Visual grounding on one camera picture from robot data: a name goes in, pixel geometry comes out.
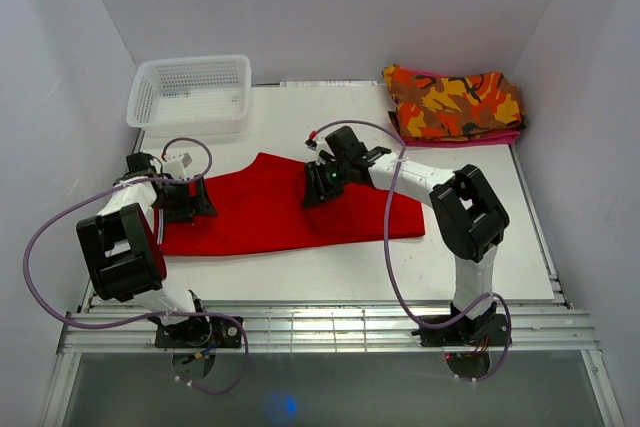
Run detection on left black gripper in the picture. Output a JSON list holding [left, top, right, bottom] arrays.
[[150, 174, 217, 223]]

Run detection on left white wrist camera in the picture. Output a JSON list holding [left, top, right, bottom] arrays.
[[162, 153, 192, 180]]

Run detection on red trousers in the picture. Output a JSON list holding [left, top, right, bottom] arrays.
[[149, 151, 427, 257]]

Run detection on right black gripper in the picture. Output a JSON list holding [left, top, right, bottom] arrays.
[[301, 159, 351, 210]]

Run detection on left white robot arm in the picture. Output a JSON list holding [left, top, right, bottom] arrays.
[[76, 152, 217, 347]]

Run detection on orange camouflage folded trousers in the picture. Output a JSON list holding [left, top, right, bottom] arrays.
[[382, 63, 526, 141]]

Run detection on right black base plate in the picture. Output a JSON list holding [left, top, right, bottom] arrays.
[[411, 314, 508, 347]]

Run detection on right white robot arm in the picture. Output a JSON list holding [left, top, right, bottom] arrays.
[[303, 124, 511, 347]]

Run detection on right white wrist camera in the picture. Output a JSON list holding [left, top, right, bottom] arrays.
[[305, 131, 335, 164]]

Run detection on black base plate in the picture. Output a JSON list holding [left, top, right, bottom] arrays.
[[154, 317, 242, 350], [411, 314, 508, 347]]

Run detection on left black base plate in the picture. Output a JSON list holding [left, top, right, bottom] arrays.
[[154, 317, 242, 350]]

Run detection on aluminium frame rail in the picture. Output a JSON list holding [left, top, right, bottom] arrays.
[[59, 306, 600, 354]]

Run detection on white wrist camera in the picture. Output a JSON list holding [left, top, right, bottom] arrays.
[[162, 153, 192, 180], [305, 131, 335, 164]]

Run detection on white perforated plastic basket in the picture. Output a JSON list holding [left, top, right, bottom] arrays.
[[126, 55, 251, 137]]

